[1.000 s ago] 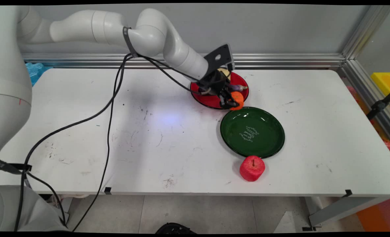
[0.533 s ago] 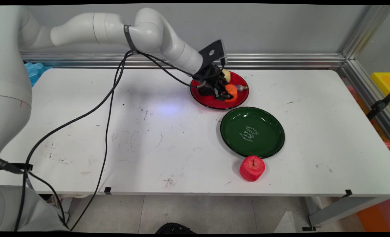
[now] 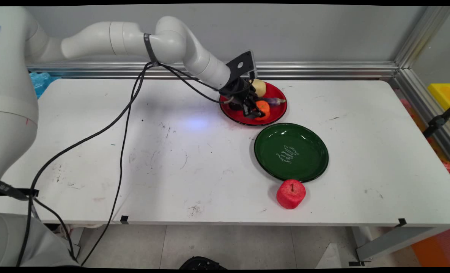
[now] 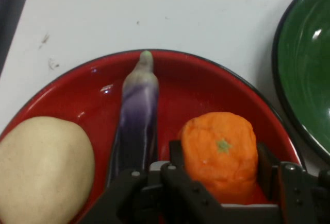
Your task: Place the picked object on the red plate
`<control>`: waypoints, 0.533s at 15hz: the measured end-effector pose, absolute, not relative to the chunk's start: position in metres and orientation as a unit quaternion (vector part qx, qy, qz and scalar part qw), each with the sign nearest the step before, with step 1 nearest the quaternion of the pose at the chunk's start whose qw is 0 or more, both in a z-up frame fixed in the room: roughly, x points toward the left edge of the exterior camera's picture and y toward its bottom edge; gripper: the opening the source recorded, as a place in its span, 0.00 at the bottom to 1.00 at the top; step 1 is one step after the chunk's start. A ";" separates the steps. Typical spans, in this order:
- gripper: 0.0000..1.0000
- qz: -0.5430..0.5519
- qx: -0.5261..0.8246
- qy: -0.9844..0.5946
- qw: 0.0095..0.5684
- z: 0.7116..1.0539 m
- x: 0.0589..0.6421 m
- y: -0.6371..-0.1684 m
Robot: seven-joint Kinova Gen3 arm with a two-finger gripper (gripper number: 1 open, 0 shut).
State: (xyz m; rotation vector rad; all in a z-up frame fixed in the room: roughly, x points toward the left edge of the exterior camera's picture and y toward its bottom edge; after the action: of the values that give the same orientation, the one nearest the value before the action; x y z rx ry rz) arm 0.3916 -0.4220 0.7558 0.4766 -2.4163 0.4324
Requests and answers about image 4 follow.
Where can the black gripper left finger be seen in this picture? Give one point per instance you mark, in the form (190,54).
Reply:
(165,190)

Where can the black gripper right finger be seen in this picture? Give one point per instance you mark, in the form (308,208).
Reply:
(294,182)

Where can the orange toy carrot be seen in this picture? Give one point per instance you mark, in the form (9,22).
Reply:
(221,154)

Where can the purple toy eggplant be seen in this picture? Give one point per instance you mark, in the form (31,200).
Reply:
(140,110)

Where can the red enamel plate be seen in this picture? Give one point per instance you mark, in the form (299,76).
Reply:
(206,92)

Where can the green enamel plate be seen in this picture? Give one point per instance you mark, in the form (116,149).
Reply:
(306,67)

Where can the beige toy potato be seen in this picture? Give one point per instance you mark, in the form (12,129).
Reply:
(41,170)

